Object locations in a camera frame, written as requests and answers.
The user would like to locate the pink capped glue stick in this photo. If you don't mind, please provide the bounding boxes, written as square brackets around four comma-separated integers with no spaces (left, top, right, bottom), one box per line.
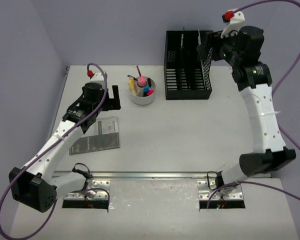
[137,76,148,88]

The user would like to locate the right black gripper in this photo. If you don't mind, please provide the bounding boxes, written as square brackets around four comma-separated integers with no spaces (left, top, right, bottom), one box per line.
[198,29,243,70]

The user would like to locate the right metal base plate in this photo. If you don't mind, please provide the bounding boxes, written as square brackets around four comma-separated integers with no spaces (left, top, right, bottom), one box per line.
[197,178,244,201]

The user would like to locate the yellow highlighter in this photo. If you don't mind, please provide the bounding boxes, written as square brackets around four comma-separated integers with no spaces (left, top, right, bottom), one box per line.
[128,77,138,96]

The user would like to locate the black handled scissors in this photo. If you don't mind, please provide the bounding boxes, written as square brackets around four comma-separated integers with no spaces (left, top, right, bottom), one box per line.
[147,77,152,88]

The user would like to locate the white round desk organizer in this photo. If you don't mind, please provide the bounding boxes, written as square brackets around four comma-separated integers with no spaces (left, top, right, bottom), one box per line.
[128,78,156,106]

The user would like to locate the black mesh file organizer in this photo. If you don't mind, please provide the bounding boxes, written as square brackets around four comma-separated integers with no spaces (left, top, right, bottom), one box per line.
[164,30,212,100]

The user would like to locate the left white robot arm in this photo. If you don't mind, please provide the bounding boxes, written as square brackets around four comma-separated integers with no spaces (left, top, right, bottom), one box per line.
[8,82,121,213]

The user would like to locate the green clipboard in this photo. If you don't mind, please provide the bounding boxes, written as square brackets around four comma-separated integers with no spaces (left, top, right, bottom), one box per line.
[197,28,202,48]

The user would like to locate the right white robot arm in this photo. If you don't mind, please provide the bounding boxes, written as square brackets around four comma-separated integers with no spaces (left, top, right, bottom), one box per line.
[197,26,296,197]

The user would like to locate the metal base plate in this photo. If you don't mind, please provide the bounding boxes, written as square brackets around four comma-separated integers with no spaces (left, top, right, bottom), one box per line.
[197,178,244,201]
[63,178,111,201]

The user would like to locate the grey booklet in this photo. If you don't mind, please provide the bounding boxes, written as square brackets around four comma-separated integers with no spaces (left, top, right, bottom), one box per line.
[69,116,120,156]

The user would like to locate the pale orange highlighter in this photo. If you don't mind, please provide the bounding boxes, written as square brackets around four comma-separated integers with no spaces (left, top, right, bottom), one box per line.
[128,77,134,88]

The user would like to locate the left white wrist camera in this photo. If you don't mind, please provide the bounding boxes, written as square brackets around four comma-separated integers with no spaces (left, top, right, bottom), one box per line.
[87,70,105,88]

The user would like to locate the black clipboard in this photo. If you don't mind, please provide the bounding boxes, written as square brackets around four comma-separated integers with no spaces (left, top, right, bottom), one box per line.
[180,27,189,90]

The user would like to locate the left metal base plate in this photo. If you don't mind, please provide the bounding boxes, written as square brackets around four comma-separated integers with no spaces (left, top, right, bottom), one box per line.
[63,178,111,201]

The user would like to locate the black blue highlighter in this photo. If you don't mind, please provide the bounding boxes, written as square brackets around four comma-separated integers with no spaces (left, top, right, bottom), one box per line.
[143,85,151,93]

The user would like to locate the red pen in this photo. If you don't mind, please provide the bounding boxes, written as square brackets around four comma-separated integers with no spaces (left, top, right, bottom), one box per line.
[136,65,142,77]

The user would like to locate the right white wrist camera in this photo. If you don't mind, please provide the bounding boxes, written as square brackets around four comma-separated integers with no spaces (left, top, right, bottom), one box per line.
[220,9,246,39]

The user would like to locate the black pink highlighter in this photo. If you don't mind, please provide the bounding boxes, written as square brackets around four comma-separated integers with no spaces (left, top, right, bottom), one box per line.
[143,89,155,97]

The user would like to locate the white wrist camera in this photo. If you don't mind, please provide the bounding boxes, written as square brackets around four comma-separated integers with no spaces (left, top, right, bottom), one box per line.
[220,9,246,39]
[87,70,105,88]

